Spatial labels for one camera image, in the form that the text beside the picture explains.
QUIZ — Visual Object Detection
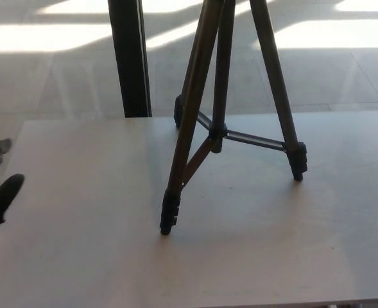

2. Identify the bronze tripod with black feet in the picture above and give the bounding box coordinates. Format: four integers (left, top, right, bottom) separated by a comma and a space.
159, 0, 309, 237

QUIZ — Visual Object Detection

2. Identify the black vertical pillar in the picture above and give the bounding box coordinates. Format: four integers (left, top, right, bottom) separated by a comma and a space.
107, 0, 153, 118

